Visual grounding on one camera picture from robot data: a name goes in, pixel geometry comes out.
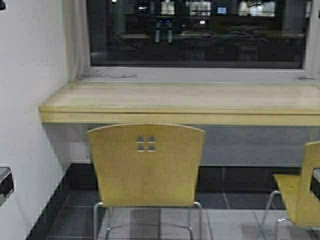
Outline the long wooden counter table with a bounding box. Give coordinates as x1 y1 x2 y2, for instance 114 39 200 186
39 82 320 127

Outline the yellow wooden chair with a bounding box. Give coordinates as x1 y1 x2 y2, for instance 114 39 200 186
87 123 205 239
258 141 320 240

